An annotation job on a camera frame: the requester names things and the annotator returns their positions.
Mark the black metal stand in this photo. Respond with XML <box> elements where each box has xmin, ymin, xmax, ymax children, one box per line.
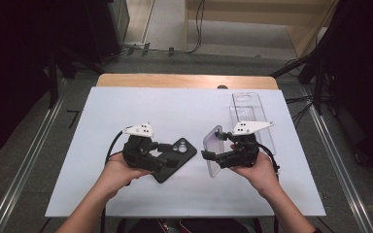
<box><xmin>269</xmin><ymin>0</ymin><xmax>348</xmax><ymax>116</ymax></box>
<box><xmin>45</xmin><ymin>45</ymin><xmax>106</xmax><ymax>110</ymax></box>

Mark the metal floor rail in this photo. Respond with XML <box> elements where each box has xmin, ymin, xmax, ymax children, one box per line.
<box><xmin>0</xmin><ymin>79</ymin><xmax>68</xmax><ymax>233</ymax></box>
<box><xmin>304</xmin><ymin>86</ymin><xmax>373</xmax><ymax>233</ymax></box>

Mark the person's dark clothing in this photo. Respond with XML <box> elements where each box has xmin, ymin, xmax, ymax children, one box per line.
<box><xmin>116</xmin><ymin>217</ymin><xmax>263</xmax><ymax>233</ymax></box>

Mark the bundle of black cables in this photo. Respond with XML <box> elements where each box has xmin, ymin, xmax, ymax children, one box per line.
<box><xmin>285</xmin><ymin>93</ymin><xmax>326</xmax><ymax>129</ymax></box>

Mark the hand-held gripper cable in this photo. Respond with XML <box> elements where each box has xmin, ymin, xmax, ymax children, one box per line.
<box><xmin>257</xmin><ymin>143</ymin><xmax>282</xmax><ymax>233</ymax></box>
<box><xmin>100</xmin><ymin>128</ymin><xmax>134</xmax><ymax>233</ymax></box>

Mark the right hand-held gripper cable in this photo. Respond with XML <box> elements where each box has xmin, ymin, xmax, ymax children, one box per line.
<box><xmin>257</xmin><ymin>143</ymin><xmax>282</xmax><ymax>233</ymax></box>

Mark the clear plastic tray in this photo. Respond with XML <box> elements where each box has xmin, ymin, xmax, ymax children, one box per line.
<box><xmin>228</xmin><ymin>91</ymin><xmax>277</xmax><ymax>157</ymax></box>

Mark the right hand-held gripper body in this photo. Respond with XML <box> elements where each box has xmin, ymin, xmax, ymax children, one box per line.
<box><xmin>219</xmin><ymin>120</ymin><xmax>275</xmax><ymax>170</ymax></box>

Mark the light wooden shelf unit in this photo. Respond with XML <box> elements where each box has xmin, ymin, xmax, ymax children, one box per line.
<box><xmin>184</xmin><ymin>0</ymin><xmax>340</xmax><ymax>60</ymax></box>

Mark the person's right hand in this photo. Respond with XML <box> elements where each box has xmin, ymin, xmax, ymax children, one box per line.
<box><xmin>230</xmin><ymin>144</ymin><xmax>282</xmax><ymax>196</ymax></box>

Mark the black cabinet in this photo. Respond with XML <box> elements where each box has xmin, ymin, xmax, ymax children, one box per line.
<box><xmin>84</xmin><ymin>0</ymin><xmax>131</xmax><ymax>64</ymax></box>

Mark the white board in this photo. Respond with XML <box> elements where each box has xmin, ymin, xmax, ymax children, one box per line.
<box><xmin>44</xmin><ymin>86</ymin><xmax>326</xmax><ymax>217</ymax></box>

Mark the iridescent phone case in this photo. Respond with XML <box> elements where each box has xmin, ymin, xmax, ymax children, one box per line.
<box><xmin>202</xmin><ymin>124</ymin><xmax>225</xmax><ymax>179</ymax></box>

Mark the black floor cable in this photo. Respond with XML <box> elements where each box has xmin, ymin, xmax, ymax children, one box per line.
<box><xmin>166</xmin><ymin>0</ymin><xmax>207</xmax><ymax>55</ymax></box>

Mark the black phone case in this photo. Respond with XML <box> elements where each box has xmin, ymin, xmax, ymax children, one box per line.
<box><xmin>151</xmin><ymin>137</ymin><xmax>198</xmax><ymax>184</ymax></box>

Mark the person's left hand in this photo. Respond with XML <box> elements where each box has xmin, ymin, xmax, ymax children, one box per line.
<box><xmin>100</xmin><ymin>152</ymin><xmax>153</xmax><ymax>199</ymax></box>

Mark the left hand-held gripper cable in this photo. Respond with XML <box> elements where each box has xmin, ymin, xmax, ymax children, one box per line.
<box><xmin>100</xmin><ymin>128</ymin><xmax>134</xmax><ymax>233</ymax></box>

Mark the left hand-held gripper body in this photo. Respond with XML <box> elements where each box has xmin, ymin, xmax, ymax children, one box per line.
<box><xmin>121</xmin><ymin>121</ymin><xmax>163</xmax><ymax>173</ymax></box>

